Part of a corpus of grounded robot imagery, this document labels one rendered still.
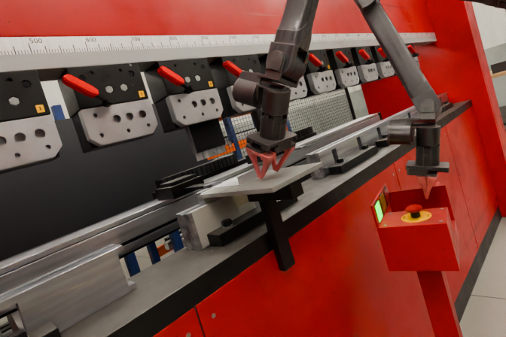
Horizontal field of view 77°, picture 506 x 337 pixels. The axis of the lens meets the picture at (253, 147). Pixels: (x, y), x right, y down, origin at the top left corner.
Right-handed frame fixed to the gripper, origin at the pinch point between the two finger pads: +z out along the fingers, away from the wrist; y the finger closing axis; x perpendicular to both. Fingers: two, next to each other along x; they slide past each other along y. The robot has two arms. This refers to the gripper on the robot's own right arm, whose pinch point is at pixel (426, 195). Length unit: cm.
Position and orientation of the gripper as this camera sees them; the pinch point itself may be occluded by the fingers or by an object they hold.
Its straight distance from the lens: 102.4
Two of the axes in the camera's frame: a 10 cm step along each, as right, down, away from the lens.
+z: 0.8, 9.8, 1.9
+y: -8.6, -0.3, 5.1
